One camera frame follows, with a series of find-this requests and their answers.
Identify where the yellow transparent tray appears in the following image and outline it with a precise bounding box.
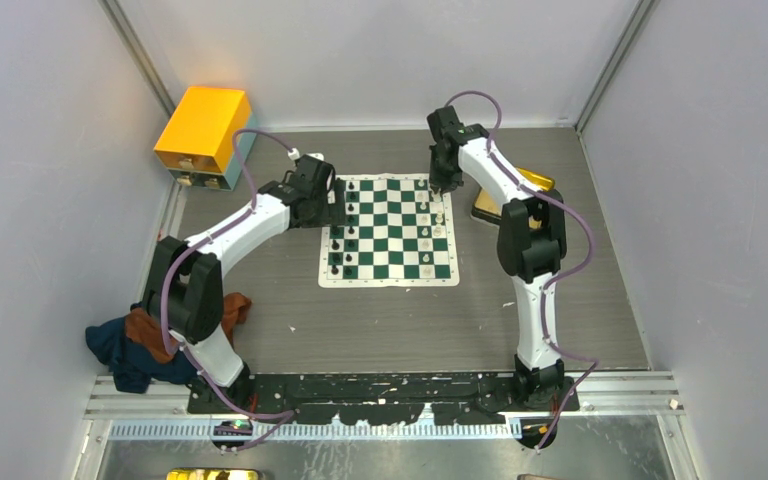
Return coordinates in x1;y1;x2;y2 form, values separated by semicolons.
471;166;556;227

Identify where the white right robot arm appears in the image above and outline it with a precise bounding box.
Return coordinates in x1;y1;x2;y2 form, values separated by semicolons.
427;106;567;411

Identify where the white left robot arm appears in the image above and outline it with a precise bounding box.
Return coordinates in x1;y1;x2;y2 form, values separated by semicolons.
141;154;346;413

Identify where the green white chess board mat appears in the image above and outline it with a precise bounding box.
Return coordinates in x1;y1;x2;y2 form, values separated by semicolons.
318;173;460;289

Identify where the yellow teal drawer box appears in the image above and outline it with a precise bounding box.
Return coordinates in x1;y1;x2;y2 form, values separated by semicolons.
154;86;258;191

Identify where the orange cloth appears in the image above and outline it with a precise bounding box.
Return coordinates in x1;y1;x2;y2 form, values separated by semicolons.
124;292;252;364

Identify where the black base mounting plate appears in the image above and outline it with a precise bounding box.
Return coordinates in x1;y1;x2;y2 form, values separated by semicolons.
188;370;581;427

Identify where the dark blue cloth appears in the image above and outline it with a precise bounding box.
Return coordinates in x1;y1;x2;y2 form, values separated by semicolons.
85;312;196;394

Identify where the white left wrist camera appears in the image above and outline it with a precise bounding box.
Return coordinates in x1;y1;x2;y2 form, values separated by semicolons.
287;148;324;164

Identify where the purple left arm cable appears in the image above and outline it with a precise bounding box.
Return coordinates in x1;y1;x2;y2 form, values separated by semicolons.
158;129;299;453

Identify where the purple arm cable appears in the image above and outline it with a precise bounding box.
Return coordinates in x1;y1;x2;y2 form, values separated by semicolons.
158;129;299;453
445;90;599;452

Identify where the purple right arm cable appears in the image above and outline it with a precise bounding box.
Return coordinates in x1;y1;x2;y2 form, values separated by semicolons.
445;90;599;452

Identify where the aluminium frame rail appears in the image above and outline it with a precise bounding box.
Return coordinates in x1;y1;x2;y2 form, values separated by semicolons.
84;372;685;442

